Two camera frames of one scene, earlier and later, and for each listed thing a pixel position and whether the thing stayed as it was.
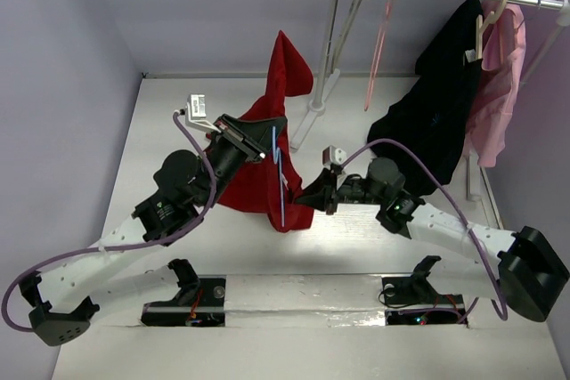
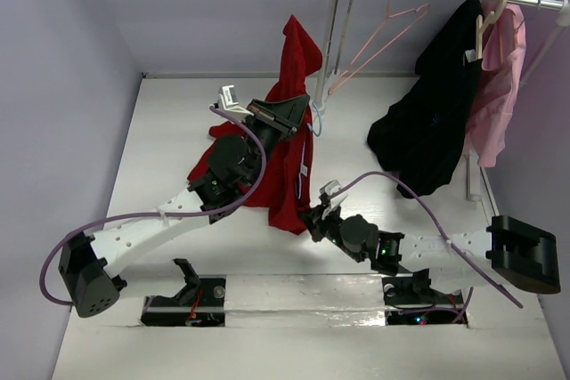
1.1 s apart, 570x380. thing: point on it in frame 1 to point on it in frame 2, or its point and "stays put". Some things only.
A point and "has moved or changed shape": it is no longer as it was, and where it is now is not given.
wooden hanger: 492,19 stays put
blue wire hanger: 275,153 to 321,123
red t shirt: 272,184 has moved or changed shape
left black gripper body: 234,147 to 271,126
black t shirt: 430,117 stays put
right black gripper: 330,195 to 316,220
